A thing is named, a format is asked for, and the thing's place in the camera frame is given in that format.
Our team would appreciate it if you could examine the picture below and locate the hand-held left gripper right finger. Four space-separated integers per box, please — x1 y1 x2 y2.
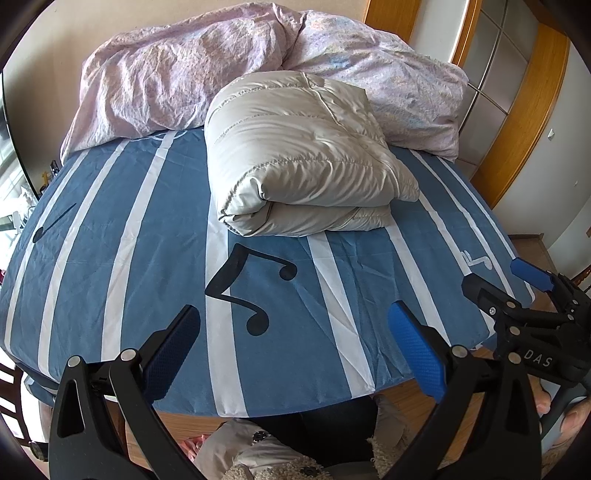
387 300 543 480

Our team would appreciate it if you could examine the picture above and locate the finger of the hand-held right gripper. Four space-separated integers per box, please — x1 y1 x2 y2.
510 257 583 308
462 273 533 321

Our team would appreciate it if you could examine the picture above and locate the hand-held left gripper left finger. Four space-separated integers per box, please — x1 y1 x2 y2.
48 304 208 480

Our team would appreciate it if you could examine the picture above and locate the beige quilted down jacket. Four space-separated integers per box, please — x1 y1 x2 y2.
204 71 421 238

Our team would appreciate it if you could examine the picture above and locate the person's right hand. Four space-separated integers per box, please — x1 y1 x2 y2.
534 385 591 435

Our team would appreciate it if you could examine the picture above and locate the blue white striped bed sheet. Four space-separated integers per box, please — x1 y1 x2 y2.
0 127 536 418

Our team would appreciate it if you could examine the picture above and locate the pink slipper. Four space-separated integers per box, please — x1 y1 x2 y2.
178 436 208 462

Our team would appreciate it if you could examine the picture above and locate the person's beige coat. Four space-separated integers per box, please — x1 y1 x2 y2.
194 397 416 480

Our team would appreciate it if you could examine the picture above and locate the dark wooden chair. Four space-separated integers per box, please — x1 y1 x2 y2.
0 360 28 444

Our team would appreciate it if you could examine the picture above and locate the wooden framed glass door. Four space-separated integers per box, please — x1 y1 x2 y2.
450 0 571 209

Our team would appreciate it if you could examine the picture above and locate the flat screen television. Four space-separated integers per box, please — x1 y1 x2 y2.
0 69 44 204

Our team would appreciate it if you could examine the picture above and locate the pink floral quilt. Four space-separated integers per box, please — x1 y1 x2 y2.
60 2 469 162

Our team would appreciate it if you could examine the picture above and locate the wooden wall panel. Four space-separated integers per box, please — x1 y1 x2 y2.
362 0 394 26

